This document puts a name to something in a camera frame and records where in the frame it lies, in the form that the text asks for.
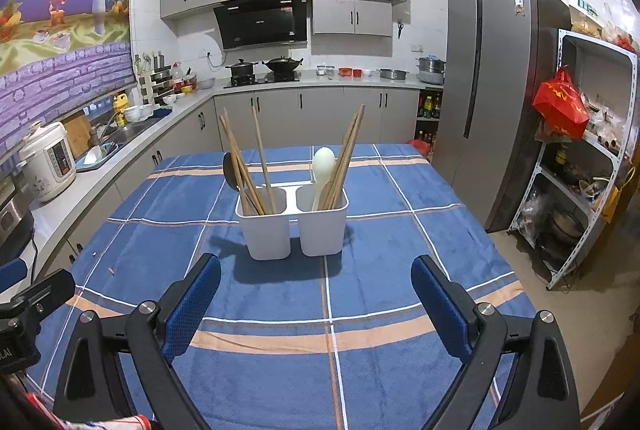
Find white bowls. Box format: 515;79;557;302
125;104;156;123

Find grey refrigerator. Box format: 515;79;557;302
432;0;573;233

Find steel sink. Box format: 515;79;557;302
75;117;161;173

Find steel faucet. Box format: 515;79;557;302
90;112;121;145

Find wooden cutting board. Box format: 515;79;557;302
62;112;91;158

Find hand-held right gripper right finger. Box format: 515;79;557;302
410;255;583;430

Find metal spoon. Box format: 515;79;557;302
222;152;246;211

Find white rice cooker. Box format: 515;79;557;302
18;122;77;203

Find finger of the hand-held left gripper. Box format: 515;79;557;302
0;258;27;295
0;269;76;317

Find brown wooden panel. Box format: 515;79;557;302
580;350;633;418

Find black range hood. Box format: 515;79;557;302
213;0;308;50

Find bunch of wooden chopsticks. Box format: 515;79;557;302
217;104;366;217

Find black kitchen appliance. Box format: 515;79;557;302
0;175;36;261

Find red gift bag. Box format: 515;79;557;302
531;67;591;141

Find black gas stove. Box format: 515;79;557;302
223;72;301;89

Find wall poster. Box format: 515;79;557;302
0;0;138;161

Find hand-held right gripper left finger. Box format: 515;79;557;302
52;254;222;430

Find blue plaid tablecloth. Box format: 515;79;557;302
25;142;538;430

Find black cooking pot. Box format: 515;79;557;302
225;58;258;78

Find yellow bottle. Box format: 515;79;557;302
112;92;128;127

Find white rice spoon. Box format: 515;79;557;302
311;146;336;212

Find black wok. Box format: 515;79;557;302
261;54;305;74

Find metal shelf rack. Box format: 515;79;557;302
507;28;640;291

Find white two-compartment utensil holder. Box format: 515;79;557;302
235;182;349;261

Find metal steamer pot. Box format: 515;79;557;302
416;54;447;84

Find red striped cloth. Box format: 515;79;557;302
25;392;151;430

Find row of condiment bottles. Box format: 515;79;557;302
417;92;443;121

